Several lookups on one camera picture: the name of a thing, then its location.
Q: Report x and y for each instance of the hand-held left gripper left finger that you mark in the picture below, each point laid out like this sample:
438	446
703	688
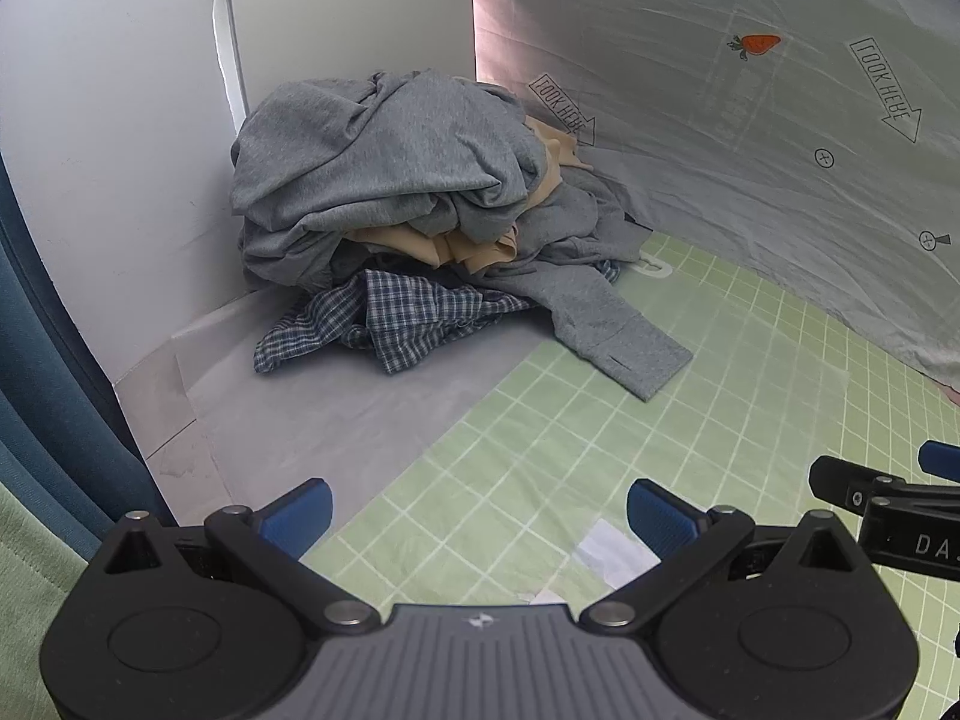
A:
300	519

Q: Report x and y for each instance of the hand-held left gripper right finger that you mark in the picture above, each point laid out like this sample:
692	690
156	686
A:
660	523

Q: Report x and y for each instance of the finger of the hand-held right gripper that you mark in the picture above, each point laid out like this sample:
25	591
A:
941	461
844	481

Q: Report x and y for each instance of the grey heather shirt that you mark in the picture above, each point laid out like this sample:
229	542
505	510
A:
390	150

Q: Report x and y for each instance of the white paper label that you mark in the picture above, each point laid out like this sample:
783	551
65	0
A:
615	551

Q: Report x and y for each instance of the pink panel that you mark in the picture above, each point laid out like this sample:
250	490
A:
951	394

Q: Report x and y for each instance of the green grid cutting mat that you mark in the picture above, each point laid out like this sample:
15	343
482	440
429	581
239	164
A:
675	420

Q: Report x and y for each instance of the grey underlay sheet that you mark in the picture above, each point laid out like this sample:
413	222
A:
337	420

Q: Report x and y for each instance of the grey long-sleeve top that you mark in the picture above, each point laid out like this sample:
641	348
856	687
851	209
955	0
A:
585	292

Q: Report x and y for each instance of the blue plaid shirt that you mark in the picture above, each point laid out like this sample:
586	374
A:
420	307

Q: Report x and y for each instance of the green fleece cloth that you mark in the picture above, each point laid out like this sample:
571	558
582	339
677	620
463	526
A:
30	600

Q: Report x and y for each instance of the blue curtain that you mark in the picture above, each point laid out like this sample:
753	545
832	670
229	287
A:
45	360

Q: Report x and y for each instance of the beige garment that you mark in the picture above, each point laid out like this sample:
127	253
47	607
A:
465	247

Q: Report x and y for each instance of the grey printed sheet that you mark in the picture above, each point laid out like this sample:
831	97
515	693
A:
750	165

